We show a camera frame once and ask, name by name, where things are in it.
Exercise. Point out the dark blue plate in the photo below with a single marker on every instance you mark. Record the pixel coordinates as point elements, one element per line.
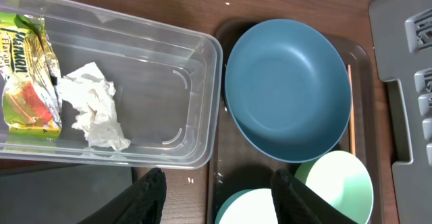
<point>288,91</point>

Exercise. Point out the wooden chopstick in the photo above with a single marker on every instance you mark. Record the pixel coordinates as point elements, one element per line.
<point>352,120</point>

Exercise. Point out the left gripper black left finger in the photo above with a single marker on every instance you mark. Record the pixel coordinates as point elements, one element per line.
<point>141,203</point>

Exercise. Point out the black plastic tray bin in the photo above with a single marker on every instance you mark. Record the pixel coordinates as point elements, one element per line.
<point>60,193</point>

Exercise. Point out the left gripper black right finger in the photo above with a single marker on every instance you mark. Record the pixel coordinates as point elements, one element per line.
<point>295,203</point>

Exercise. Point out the green yellow snack wrapper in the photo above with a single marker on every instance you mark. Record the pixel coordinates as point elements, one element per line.
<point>31,98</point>

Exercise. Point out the white tissue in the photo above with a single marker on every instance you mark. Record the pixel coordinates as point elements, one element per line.
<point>88,91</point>

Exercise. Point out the grey plastic dishwasher rack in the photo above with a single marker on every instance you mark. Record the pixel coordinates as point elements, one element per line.
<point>401,32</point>

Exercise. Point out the light blue white bowl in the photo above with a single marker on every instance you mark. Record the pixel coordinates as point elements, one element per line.
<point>248,207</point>

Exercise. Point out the clear plastic bin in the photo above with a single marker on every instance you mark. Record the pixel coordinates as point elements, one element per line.
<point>167,81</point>

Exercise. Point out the brown plastic serving tray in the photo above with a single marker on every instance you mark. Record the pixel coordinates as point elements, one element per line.
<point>237,165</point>

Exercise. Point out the mint green bowl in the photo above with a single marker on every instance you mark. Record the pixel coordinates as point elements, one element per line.
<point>343,181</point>

